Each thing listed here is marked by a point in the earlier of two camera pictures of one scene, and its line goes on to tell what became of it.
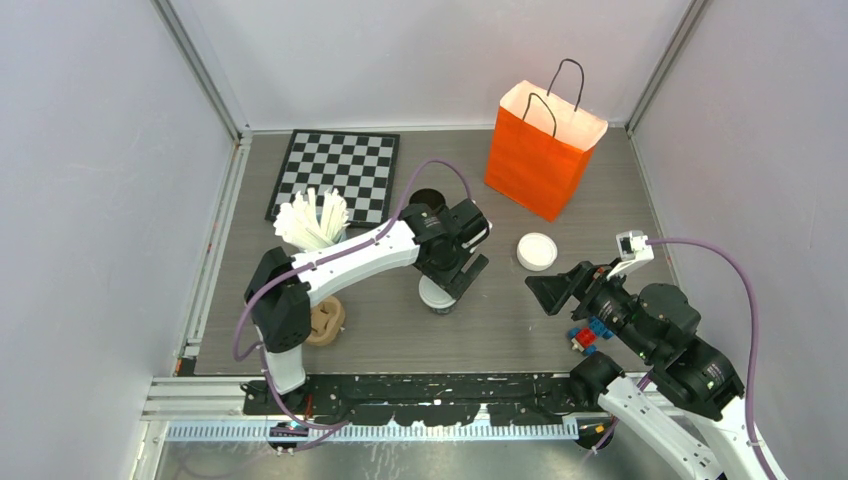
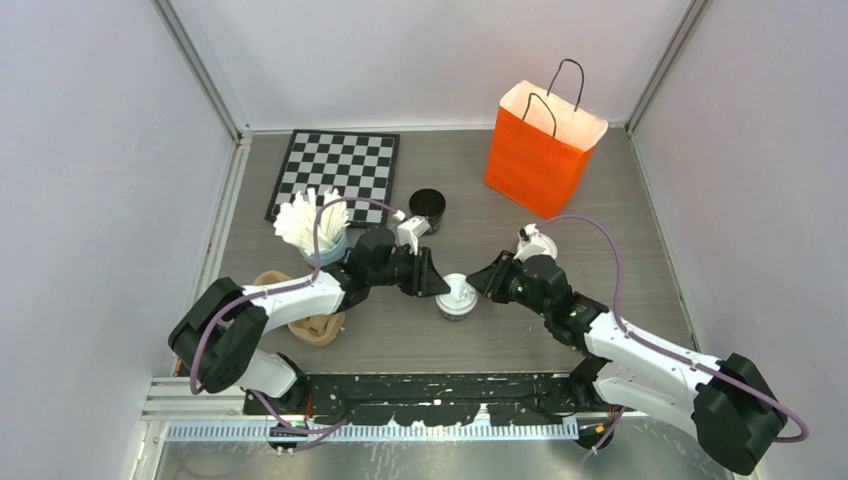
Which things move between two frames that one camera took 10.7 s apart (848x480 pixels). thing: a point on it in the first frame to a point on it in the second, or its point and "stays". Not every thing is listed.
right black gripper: (552, 290) to (490, 282)
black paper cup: (427, 196) stays
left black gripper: (456, 286) to (424, 279)
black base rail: (519, 399) stays
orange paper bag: (541, 144) stays
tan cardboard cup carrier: (327, 322) stays
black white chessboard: (362, 166) stays
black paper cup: (445, 310) to (458, 317)
